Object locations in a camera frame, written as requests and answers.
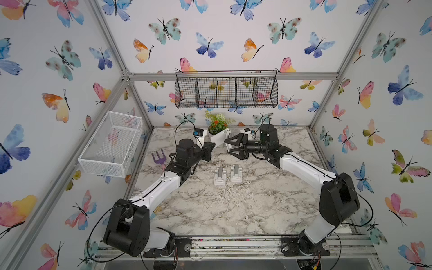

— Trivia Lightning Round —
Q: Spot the black wire wall basket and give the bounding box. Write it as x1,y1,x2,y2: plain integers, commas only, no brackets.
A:
172,70,279,109

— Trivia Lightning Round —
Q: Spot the white flower pot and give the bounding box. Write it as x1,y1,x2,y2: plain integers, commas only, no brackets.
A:
210,128,231,147

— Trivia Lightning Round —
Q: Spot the white mesh wall basket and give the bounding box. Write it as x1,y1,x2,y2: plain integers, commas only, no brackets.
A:
78,111,143,177

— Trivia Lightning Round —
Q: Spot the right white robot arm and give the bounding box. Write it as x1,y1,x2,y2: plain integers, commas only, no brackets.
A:
225,124,360,246

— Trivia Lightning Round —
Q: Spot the green artificial plant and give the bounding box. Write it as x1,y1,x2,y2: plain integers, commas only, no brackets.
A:
205,111,235,135

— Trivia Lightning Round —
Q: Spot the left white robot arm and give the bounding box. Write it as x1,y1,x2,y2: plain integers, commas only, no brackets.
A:
103,139,216,257

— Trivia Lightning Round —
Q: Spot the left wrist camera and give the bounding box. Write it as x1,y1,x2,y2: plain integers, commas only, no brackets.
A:
193,128,207,149

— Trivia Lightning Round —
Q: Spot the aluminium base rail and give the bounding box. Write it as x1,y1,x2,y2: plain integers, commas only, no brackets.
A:
90,234,379,261

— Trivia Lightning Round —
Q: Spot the grey folding phone stand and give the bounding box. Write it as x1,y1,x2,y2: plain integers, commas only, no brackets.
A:
230,164,243,183

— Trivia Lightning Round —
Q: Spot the purple plastic fork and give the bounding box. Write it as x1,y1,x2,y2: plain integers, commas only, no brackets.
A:
151,149,167,169

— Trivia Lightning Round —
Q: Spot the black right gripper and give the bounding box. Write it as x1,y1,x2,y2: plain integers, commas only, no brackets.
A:
226,133,271,160

